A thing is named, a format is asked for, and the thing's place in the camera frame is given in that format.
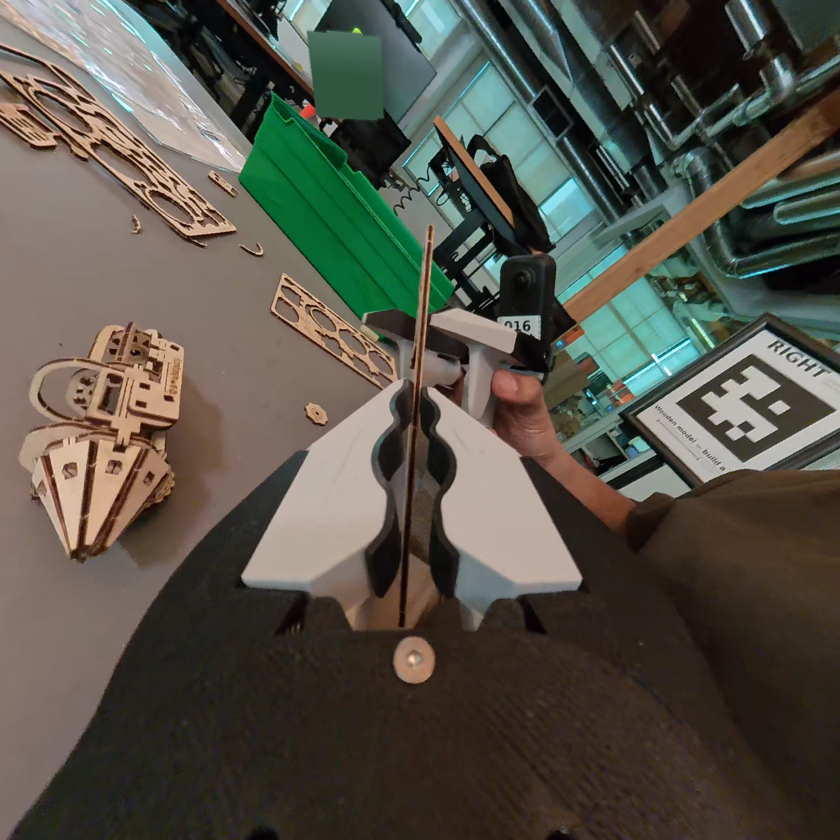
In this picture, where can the grey desk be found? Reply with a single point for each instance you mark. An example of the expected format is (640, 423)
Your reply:
(216, 420)

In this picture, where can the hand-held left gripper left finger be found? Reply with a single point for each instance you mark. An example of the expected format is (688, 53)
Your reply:
(315, 518)

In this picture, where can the wooden beam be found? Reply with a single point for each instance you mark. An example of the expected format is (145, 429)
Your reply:
(709, 216)

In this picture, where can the wooden top table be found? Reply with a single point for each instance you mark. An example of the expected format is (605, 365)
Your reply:
(472, 184)

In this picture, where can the wooden sidecar model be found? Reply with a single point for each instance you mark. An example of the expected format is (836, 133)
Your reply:
(98, 472)

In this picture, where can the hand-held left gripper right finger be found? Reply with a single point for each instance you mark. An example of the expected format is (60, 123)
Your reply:
(505, 518)

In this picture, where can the person's right hand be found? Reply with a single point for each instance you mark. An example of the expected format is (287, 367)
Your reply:
(531, 420)

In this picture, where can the silver ventilation ducts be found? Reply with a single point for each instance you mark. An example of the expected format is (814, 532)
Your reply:
(656, 98)

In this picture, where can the flat clear plastic sleeve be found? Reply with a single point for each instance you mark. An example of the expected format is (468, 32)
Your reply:
(144, 72)

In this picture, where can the black monitor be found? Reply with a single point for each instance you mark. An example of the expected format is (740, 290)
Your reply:
(407, 65)

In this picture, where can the small wooden rectangular piece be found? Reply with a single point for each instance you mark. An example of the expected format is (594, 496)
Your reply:
(223, 184)

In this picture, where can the wooden sheet with oval cutouts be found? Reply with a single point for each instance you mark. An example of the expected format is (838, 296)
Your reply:
(338, 336)

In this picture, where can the person's right forearm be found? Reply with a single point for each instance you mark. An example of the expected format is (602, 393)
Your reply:
(590, 492)

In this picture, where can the wooden parts sheet with slots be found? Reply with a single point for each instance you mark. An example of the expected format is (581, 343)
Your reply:
(420, 315)

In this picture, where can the green storage bin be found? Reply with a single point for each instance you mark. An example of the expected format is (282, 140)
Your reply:
(328, 216)

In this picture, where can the black framed marker sign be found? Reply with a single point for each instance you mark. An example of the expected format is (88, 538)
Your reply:
(741, 400)

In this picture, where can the person's brown shirt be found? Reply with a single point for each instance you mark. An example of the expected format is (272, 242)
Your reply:
(735, 590)

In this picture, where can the wooden grid piece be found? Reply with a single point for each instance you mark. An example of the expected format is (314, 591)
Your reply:
(29, 124)

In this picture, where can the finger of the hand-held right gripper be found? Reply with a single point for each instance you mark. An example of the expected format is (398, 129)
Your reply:
(482, 334)
(403, 348)

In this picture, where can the wooden octagonal disc piece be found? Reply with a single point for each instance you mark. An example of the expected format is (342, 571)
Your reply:
(317, 413)

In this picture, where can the wooden sheet with gear cutouts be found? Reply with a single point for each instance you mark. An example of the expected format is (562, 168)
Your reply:
(203, 223)

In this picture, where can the black backpack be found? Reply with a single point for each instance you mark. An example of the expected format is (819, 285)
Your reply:
(515, 197)

